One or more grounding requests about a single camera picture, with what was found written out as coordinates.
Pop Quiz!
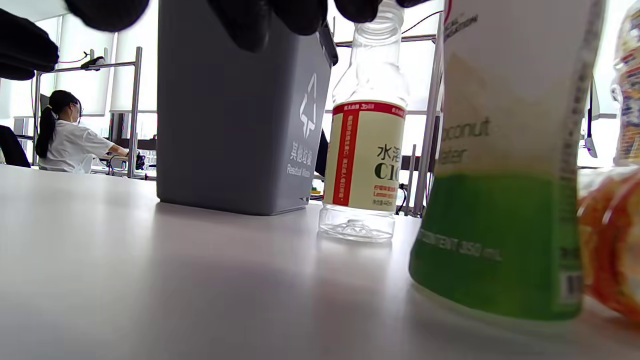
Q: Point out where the grey plastic bin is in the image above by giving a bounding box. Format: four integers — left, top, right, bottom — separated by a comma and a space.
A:
156, 0, 339, 217

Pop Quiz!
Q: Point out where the green and white bottle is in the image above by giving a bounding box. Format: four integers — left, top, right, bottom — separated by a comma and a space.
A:
408, 0, 607, 323

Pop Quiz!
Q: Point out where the clear bottle red cream label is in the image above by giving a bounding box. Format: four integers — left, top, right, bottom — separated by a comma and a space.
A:
318, 0, 410, 244

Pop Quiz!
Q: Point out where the black chair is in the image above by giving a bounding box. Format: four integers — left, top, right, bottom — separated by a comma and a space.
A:
0, 125, 32, 168

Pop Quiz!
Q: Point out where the person's right hand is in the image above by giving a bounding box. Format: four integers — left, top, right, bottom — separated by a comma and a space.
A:
0, 0, 431, 81

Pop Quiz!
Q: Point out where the orange juice bottle yellow cap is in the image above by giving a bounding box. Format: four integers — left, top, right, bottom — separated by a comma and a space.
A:
576, 167, 640, 321
610, 2, 640, 168

